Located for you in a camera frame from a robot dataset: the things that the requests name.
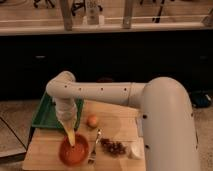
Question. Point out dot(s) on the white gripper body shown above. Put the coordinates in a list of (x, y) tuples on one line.
[(66, 111)]

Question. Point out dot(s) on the yellow banana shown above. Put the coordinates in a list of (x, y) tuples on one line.
[(71, 135)]

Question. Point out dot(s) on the dark red object behind arm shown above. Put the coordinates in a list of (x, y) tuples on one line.
[(105, 80)]

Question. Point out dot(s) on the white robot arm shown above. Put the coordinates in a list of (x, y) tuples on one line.
[(169, 134)]

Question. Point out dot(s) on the red bowl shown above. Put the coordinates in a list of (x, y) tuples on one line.
[(73, 156)]

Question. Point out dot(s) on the green tray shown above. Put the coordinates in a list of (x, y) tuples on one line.
[(45, 115)]

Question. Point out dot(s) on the orange fruit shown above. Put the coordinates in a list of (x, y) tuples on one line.
[(92, 121)]

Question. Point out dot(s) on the metal fork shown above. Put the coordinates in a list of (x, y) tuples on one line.
[(92, 155)]

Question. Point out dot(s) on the pile of brown nuts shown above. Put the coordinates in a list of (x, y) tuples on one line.
[(113, 148)]

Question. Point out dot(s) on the white small cup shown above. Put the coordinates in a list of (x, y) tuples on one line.
[(135, 151)]

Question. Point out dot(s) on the teal object at right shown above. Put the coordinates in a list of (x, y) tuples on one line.
[(200, 99)]

